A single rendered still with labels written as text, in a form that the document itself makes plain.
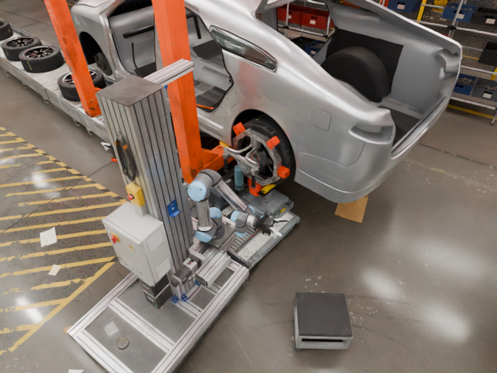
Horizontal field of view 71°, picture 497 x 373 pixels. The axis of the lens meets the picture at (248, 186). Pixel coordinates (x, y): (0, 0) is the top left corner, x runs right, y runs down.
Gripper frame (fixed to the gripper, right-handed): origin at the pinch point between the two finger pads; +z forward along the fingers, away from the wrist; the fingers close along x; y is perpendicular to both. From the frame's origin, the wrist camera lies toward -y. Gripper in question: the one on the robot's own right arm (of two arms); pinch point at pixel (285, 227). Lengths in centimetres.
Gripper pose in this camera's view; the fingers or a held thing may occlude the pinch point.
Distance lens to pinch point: 215.2
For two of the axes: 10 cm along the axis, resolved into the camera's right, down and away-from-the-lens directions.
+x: -3.4, 5.3, -7.7
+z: 9.4, 2.3, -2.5
